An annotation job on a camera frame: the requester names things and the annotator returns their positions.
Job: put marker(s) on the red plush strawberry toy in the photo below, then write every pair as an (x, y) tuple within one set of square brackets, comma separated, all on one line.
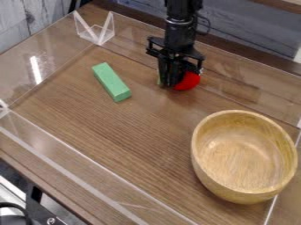
[(189, 82)]

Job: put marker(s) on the green rectangular block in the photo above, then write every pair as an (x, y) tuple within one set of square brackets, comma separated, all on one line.
[(111, 82)]

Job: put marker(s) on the black table clamp bracket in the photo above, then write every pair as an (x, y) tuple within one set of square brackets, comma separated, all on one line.
[(39, 214)]

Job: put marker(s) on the wooden bowl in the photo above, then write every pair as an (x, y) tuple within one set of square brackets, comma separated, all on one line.
[(244, 156)]

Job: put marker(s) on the clear acrylic table enclosure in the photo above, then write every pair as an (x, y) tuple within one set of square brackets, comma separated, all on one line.
[(112, 159)]

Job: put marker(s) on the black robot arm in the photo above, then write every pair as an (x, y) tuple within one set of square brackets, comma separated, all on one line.
[(181, 24)]

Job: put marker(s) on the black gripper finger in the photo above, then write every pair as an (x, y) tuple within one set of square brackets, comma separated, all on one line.
[(177, 69), (165, 71)]

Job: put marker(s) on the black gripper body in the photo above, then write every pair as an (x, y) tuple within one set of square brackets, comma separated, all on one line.
[(187, 57)]

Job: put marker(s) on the clear acrylic corner bracket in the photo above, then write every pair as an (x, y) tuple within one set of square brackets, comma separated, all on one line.
[(98, 34)]

